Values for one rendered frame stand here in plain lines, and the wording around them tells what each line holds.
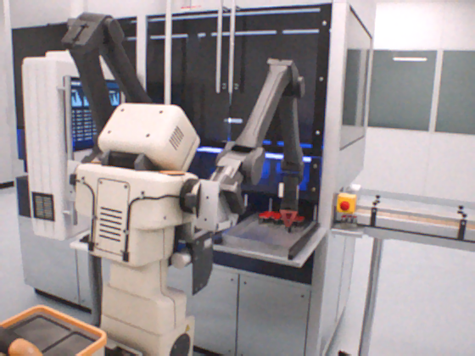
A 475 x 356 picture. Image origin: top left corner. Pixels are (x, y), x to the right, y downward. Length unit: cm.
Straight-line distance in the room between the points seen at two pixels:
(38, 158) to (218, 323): 117
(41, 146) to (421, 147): 537
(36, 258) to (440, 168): 529
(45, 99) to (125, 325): 95
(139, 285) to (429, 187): 560
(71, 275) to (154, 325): 168
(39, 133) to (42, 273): 140
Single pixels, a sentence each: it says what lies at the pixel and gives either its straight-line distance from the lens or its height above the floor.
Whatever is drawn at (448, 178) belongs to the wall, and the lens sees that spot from 630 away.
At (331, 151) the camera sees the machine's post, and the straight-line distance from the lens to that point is 164.
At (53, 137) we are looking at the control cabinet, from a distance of 168.
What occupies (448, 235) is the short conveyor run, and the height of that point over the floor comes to 90.
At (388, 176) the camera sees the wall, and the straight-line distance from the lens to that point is 630.
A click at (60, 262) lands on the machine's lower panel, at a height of 35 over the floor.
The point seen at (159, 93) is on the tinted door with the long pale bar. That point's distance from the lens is 199.
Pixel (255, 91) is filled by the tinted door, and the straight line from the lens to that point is 174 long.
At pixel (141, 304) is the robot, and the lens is 107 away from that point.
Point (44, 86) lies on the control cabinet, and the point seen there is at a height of 144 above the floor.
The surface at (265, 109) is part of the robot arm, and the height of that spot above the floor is 138.
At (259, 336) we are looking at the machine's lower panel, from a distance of 205.
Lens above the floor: 141
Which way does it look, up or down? 12 degrees down
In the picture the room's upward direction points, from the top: 2 degrees clockwise
